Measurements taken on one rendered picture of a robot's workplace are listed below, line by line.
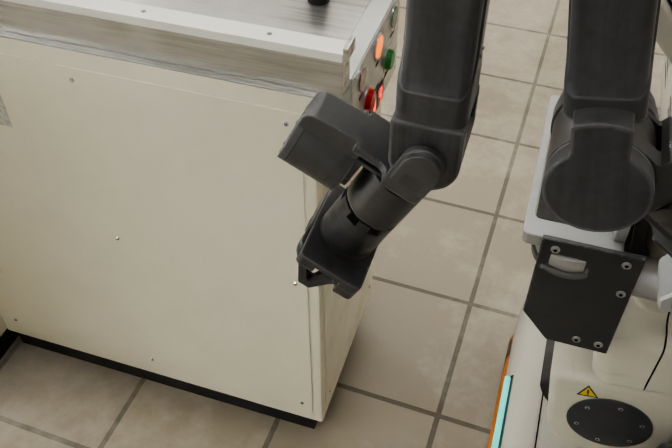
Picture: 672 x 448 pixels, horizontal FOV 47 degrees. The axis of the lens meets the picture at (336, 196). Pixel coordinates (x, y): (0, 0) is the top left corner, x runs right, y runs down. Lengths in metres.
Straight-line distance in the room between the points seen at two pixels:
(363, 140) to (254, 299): 0.66
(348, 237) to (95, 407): 1.07
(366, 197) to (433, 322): 1.11
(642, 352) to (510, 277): 0.93
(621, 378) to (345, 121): 0.52
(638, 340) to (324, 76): 0.47
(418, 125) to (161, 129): 0.55
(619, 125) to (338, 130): 0.22
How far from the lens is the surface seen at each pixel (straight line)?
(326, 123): 0.63
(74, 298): 1.50
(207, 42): 0.95
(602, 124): 0.54
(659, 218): 0.62
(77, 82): 1.09
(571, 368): 1.01
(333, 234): 0.70
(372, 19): 1.07
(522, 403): 1.33
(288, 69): 0.92
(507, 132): 2.25
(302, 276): 0.79
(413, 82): 0.57
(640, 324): 0.96
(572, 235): 0.82
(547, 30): 2.73
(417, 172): 0.59
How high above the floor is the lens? 1.39
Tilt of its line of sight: 44 degrees down
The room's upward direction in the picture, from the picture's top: straight up
